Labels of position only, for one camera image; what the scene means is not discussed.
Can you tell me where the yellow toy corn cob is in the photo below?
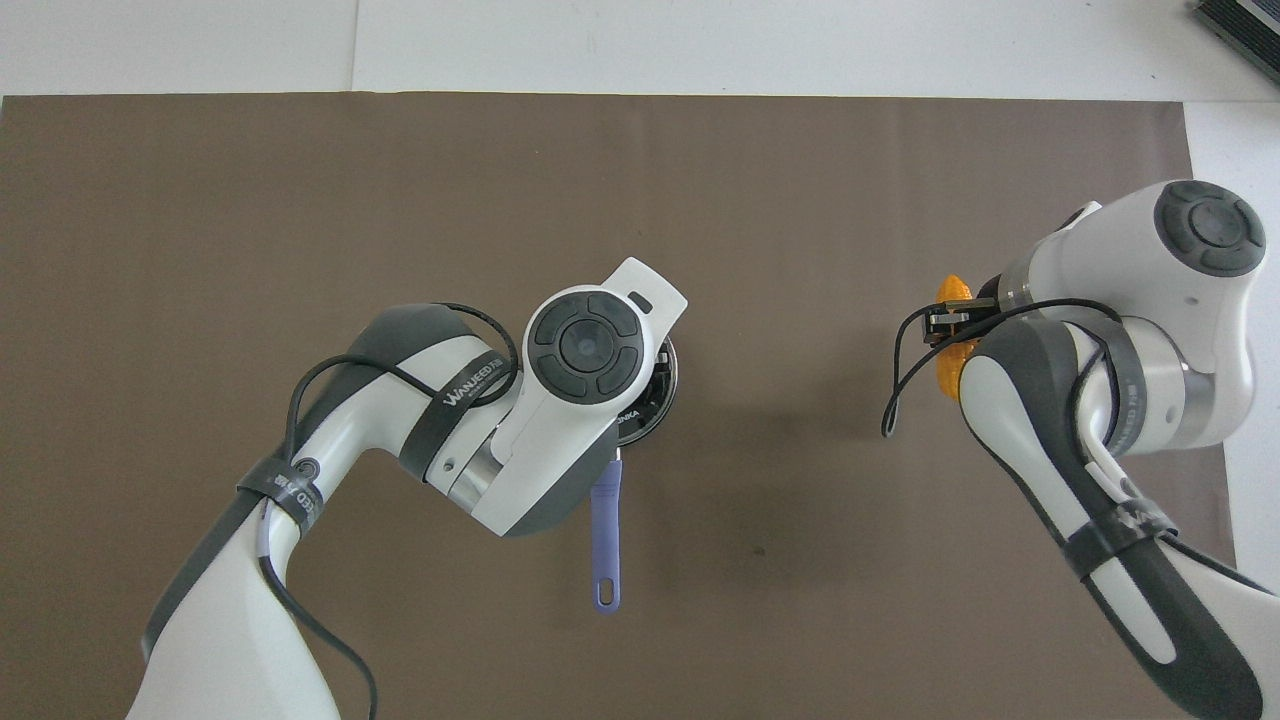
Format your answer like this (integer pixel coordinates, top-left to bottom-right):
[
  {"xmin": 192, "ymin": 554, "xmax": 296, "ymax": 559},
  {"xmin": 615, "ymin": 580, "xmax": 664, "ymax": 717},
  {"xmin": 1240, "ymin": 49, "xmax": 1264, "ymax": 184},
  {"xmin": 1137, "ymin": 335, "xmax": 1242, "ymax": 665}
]
[{"xmin": 933, "ymin": 275, "xmax": 986, "ymax": 403}]

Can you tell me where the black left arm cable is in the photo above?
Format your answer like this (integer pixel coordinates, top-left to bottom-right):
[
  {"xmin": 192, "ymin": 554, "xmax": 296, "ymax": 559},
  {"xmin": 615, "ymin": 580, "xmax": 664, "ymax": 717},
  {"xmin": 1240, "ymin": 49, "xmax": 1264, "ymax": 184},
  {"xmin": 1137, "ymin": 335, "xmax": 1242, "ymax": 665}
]
[{"xmin": 255, "ymin": 300, "xmax": 522, "ymax": 720}]

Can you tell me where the black pot purple handle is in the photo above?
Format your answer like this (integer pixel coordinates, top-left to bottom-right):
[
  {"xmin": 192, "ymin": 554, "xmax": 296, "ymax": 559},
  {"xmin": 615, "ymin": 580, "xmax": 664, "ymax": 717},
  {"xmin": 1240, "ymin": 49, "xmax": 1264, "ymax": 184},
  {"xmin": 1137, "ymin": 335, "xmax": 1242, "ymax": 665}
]
[{"xmin": 590, "ymin": 338, "xmax": 683, "ymax": 614}]

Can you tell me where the black velcro cable strap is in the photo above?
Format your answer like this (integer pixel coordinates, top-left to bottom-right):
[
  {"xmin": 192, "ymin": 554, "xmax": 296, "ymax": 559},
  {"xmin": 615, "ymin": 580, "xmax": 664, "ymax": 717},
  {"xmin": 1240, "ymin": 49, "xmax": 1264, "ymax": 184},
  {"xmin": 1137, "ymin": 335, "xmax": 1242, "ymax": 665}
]
[
  {"xmin": 1095, "ymin": 318, "xmax": 1149, "ymax": 456},
  {"xmin": 1062, "ymin": 497, "xmax": 1179, "ymax": 581},
  {"xmin": 237, "ymin": 455, "xmax": 326, "ymax": 531},
  {"xmin": 398, "ymin": 350, "xmax": 506, "ymax": 486}
]

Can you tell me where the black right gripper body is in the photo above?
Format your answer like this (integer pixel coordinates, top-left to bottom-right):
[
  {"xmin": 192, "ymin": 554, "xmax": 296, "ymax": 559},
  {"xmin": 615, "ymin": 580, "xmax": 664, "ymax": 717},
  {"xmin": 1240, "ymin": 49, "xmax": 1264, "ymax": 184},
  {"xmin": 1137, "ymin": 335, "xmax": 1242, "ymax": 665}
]
[{"xmin": 925, "ymin": 298, "xmax": 1001, "ymax": 348}]

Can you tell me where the brown table mat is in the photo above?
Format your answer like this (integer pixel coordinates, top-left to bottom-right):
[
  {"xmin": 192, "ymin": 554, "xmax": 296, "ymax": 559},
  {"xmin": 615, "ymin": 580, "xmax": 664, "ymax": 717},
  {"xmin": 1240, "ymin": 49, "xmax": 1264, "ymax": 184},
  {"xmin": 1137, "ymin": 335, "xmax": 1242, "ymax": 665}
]
[{"xmin": 0, "ymin": 93, "xmax": 1253, "ymax": 720}]

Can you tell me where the dark grey ridged device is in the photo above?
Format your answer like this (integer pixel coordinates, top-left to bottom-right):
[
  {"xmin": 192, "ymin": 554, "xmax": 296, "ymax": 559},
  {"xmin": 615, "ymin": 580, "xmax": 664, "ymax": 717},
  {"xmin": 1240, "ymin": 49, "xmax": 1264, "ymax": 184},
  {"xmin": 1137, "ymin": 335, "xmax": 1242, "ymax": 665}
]
[{"xmin": 1192, "ymin": 0, "xmax": 1280, "ymax": 86}]

